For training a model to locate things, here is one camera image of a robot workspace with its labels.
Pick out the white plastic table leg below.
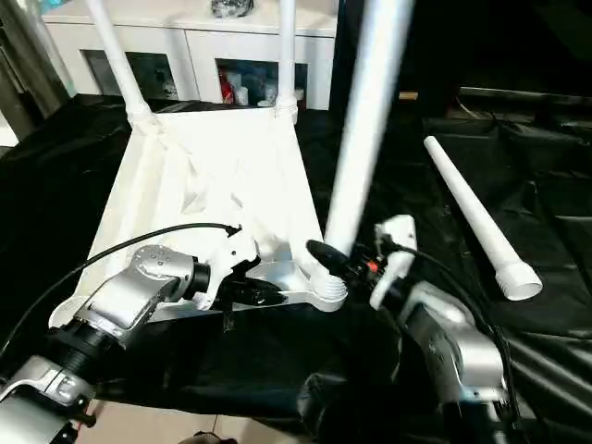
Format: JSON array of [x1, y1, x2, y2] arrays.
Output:
[[423, 134, 545, 303], [84, 0, 157, 132], [318, 0, 418, 280], [274, 0, 300, 123]]

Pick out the black left robot foot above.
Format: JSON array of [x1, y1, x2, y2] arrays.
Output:
[[179, 430, 225, 444]]

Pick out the black plastic mat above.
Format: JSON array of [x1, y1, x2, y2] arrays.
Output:
[[0, 92, 592, 444]]

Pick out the grey metal bar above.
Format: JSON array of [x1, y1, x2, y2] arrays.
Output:
[[457, 86, 592, 105]]

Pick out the white cabinet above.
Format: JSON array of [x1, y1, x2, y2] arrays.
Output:
[[41, 0, 339, 112]]

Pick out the shiny dark bundle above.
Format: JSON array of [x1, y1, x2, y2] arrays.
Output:
[[210, 0, 256, 20]]

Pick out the grey curtain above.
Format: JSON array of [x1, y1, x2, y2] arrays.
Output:
[[0, 0, 77, 142]]

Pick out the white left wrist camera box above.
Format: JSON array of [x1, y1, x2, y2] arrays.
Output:
[[192, 226, 262, 313]]

